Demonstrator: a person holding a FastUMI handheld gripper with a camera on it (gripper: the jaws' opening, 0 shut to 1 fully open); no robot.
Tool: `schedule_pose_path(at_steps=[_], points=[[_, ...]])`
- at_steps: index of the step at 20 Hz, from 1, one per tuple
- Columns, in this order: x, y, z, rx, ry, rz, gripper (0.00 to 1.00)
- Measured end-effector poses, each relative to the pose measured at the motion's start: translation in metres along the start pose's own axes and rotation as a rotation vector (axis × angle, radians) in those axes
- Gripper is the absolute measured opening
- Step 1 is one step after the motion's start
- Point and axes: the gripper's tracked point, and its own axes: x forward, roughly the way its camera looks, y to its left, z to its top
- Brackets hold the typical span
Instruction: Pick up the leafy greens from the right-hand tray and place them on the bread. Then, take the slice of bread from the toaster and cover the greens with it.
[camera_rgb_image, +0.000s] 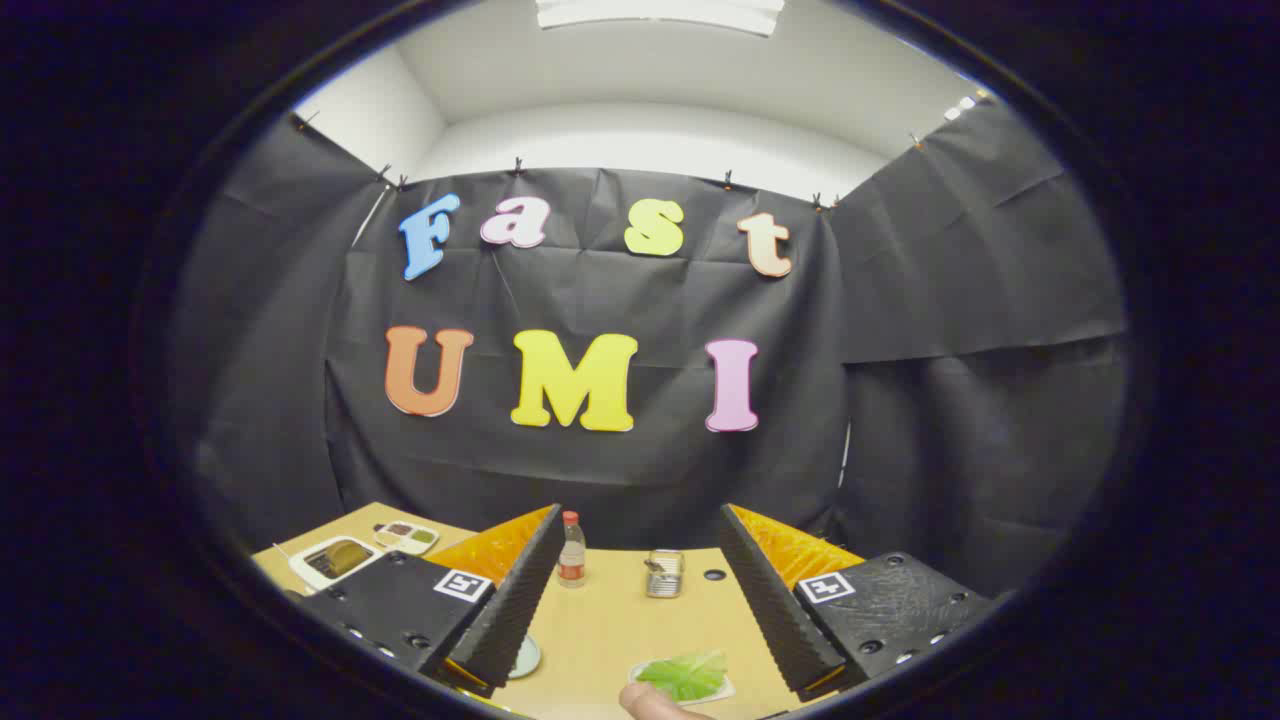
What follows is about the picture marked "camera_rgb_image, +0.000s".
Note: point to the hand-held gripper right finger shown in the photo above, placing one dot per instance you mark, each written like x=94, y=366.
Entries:
x=770, y=610

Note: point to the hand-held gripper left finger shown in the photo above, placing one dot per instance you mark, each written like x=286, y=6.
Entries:
x=520, y=600

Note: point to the green lettuce leaf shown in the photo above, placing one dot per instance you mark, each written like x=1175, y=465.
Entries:
x=685, y=675

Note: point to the pale green round plate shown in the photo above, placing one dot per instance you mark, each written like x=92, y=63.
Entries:
x=527, y=660

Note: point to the clear plastic bottle red cap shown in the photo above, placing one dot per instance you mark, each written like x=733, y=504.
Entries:
x=571, y=560

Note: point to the small white square plate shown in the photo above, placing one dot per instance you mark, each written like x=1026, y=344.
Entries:
x=720, y=693

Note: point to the white divided dish of grains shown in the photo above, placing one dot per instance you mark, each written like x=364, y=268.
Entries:
x=400, y=545

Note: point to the white toaster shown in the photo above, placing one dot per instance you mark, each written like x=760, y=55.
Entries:
x=310, y=572

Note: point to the ceiling light panel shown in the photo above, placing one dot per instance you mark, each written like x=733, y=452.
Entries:
x=660, y=12

